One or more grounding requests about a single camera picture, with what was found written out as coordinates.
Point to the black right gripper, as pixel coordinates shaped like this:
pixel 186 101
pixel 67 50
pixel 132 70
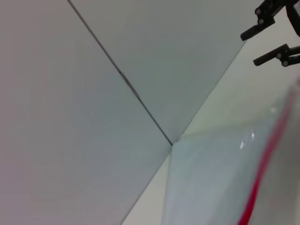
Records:
pixel 295 14

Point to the clear red-zipper document bag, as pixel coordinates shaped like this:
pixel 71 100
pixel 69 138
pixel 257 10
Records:
pixel 211 187

